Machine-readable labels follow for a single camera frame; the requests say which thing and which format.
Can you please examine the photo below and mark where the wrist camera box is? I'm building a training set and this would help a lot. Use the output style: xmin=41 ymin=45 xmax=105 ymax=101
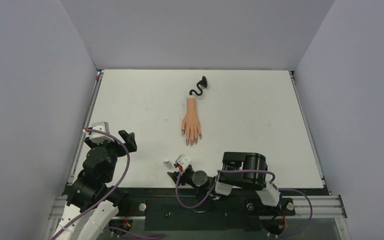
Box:
xmin=88 ymin=121 xmax=113 ymax=144
xmin=174 ymin=154 xmax=192 ymax=171

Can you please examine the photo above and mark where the black flexible hand stand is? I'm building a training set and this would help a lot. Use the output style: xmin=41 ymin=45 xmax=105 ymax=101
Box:
xmin=189 ymin=75 xmax=208 ymax=97

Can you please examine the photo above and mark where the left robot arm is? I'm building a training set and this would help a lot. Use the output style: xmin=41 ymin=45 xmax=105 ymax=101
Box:
xmin=52 ymin=127 xmax=138 ymax=240

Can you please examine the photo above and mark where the clear nail polish bottle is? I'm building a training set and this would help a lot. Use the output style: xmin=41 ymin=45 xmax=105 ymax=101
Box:
xmin=163 ymin=162 xmax=173 ymax=169

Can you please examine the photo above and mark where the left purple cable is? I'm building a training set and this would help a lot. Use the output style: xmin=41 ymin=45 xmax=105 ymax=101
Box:
xmin=51 ymin=128 xmax=164 ymax=240

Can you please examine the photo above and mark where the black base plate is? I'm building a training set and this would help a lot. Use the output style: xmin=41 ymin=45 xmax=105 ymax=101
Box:
xmin=107 ymin=188 xmax=295 ymax=233

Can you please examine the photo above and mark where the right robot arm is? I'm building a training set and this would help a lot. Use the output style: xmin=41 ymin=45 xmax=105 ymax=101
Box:
xmin=167 ymin=152 xmax=296 ymax=218

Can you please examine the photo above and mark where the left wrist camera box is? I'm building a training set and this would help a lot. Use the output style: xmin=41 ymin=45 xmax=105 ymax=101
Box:
xmin=88 ymin=121 xmax=113 ymax=144

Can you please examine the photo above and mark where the mannequin practice hand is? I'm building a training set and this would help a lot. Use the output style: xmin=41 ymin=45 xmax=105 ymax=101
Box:
xmin=181 ymin=96 xmax=202 ymax=147

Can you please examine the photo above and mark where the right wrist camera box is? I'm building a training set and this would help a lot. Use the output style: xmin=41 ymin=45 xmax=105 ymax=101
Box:
xmin=174 ymin=154 xmax=192 ymax=171

